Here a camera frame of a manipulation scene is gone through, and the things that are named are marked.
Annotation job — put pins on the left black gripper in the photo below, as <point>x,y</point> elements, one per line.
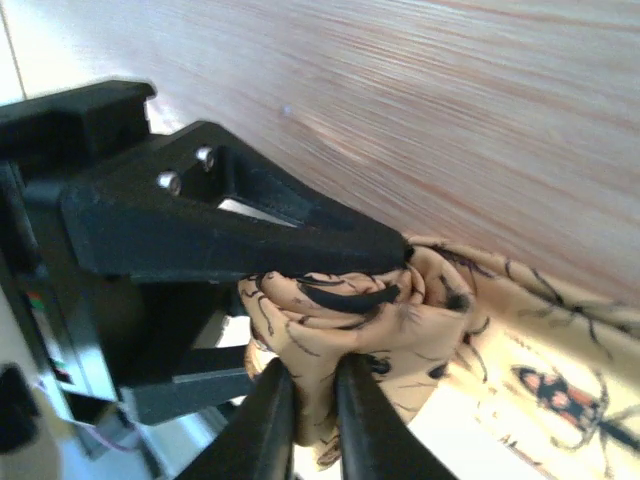
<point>104,225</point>

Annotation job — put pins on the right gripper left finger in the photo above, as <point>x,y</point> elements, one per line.
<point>258,442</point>

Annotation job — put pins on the yellow leopard print tie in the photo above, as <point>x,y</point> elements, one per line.
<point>549,369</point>

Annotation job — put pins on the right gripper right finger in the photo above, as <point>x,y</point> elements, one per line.
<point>374,441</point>

